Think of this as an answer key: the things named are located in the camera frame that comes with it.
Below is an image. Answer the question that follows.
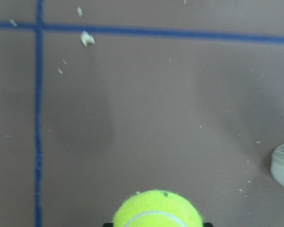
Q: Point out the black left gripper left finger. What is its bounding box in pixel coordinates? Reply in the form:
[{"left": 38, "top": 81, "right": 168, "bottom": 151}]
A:
[{"left": 102, "top": 223, "right": 113, "bottom": 227}]

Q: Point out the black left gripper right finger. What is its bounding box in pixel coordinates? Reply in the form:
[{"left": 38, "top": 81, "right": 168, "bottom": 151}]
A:
[{"left": 203, "top": 222, "right": 213, "bottom": 227}]

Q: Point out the yellow tennis ball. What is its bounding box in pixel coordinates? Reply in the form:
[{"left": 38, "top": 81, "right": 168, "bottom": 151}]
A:
[{"left": 112, "top": 190, "right": 203, "bottom": 227}]

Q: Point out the white paper scrap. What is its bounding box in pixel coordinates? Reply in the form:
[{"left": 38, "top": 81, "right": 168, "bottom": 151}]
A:
[{"left": 80, "top": 31, "right": 96, "bottom": 47}]

